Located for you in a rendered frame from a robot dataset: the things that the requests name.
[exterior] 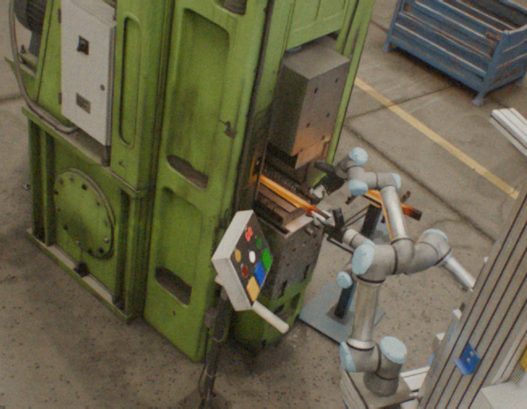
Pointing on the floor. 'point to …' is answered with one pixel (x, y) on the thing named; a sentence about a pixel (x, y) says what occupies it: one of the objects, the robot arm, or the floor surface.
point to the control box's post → (216, 344)
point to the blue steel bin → (468, 39)
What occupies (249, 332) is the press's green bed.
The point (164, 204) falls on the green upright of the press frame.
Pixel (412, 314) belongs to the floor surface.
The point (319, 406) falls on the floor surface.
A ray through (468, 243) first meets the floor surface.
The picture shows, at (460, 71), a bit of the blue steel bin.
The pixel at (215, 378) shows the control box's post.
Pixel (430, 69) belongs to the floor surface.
